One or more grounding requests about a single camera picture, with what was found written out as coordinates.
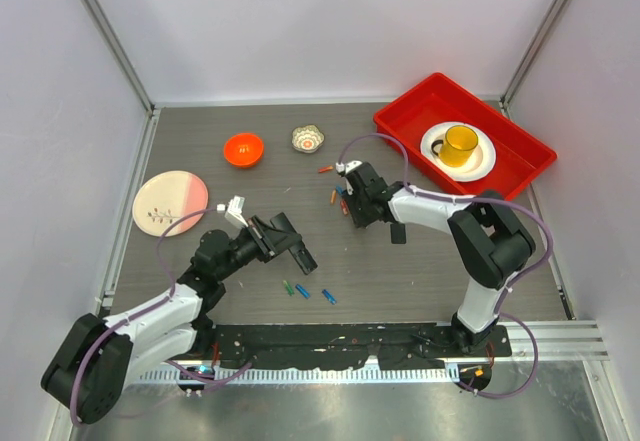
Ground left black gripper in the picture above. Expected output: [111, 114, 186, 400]
[216, 215, 301, 281]

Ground black remote control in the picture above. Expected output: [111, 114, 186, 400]
[270, 212, 318, 275]

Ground black remote battery cover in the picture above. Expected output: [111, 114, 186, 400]
[390, 223, 407, 245]

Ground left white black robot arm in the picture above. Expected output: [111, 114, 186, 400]
[40, 213, 317, 424]

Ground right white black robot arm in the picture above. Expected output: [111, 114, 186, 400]
[336, 161, 536, 356]

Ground green battery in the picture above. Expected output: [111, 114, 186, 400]
[282, 280, 295, 296]

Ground blue battery middle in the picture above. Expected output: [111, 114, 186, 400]
[295, 284, 310, 299]

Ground small patterned flower bowl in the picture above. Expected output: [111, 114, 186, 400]
[291, 124, 325, 154]

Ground blue battery right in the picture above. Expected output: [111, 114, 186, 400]
[322, 289, 337, 305]

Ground orange bowl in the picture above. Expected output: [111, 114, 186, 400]
[223, 133, 264, 169]

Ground yellow glass mug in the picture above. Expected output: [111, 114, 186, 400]
[431, 125, 479, 168]

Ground pink white floral plate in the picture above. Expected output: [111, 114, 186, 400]
[132, 170, 209, 237]

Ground white plate in bin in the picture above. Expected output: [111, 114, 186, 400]
[420, 122, 497, 182]

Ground red plastic bin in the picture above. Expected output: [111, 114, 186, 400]
[373, 73, 557, 200]

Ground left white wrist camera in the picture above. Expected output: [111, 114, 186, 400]
[216, 196, 248, 229]

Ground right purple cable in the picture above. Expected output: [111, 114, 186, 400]
[338, 133, 554, 400]

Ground purple cable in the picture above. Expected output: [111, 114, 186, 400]
[338, 133, 554, 400]
[69, 204, 254, 425]

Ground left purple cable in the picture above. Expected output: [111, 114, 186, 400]
[69, 204, 254, 425]

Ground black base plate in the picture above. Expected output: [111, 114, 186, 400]
[154, 320, 514, 370]

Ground slotted cable duct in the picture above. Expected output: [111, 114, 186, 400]
[135, 362, 459, 386]

